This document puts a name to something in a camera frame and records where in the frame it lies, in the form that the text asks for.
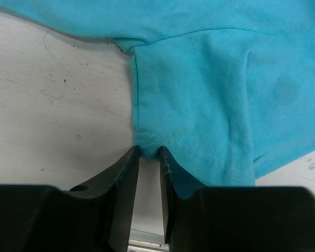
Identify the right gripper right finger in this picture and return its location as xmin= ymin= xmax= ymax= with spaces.
xmin=159 ymin=147 xmax=315 ymax=251

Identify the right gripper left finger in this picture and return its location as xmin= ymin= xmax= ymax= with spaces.
xmin=0 ymin=146 xmax=140 ymax=251

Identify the teal t shirt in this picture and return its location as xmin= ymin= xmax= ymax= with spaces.
xmin=0 ymin=1 xmax=315 ymax=185

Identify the aluminium rail frame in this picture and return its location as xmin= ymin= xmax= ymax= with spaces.
xmin=127 ymin=229 xmax=169 ymax=252

